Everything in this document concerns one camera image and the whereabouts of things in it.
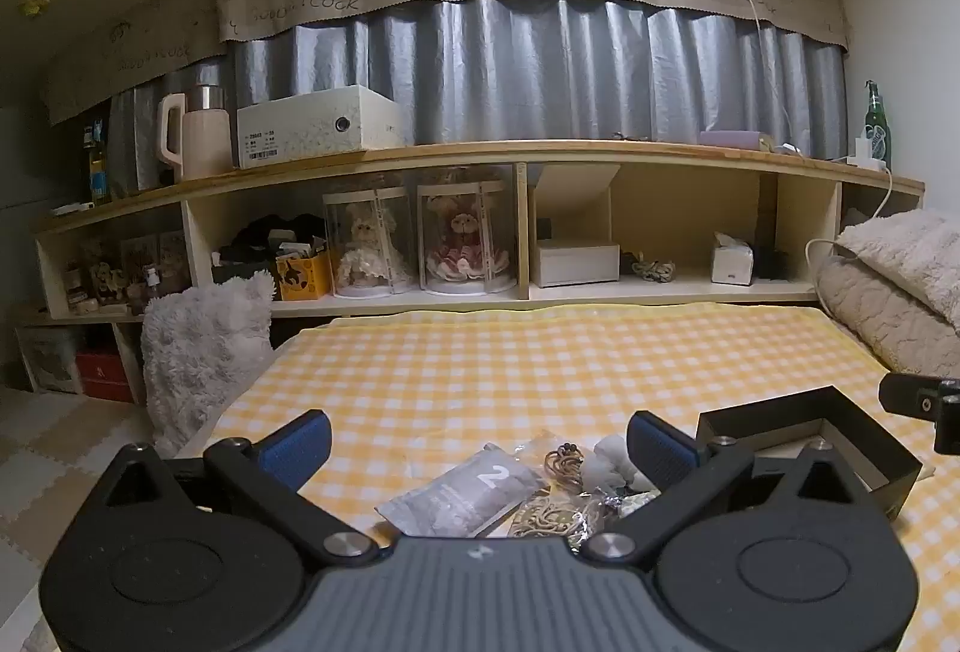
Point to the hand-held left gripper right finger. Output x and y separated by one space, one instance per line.
661 451

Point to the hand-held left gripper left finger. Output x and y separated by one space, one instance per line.
296 449

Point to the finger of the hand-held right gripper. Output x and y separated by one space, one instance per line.
911 397

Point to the shiny patterned packet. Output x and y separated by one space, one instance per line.
631 503

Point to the black cardboard box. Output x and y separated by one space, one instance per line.
886 466

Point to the clear bag of rubber bands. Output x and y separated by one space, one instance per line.
547 518

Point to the pale grey packet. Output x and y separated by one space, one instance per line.
465 494

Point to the beige folded quilt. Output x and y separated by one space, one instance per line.
877 314

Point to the grey fluffy pillow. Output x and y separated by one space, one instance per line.
202 352

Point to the white fluffy folded blanket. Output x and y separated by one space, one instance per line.
907 254

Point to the yellow checkered blanket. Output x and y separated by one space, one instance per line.
525 374

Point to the white tissue box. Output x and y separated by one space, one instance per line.
731 267

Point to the white rectangular box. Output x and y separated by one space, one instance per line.
577 265

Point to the red box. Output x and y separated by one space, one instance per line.
105 374

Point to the clear case with cream doll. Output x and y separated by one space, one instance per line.
367 250

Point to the black bag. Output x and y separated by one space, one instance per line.
255 239

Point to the group of small figurines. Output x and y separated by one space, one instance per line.
112 280

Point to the green glass bottle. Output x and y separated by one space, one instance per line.
876 127

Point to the flat purple box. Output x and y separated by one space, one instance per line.
731 139

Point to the beige thermos jug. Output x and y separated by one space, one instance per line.
204 142

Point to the white shoe box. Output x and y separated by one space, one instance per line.
315 127

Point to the wooden shelf unit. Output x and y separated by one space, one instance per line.
450 155

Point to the yellow drink bottle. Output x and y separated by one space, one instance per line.
97 172

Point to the silver curtain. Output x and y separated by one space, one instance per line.
487 74

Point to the short beige printed valance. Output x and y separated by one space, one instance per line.
135 48

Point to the white wall charger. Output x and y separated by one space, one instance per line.
868 153

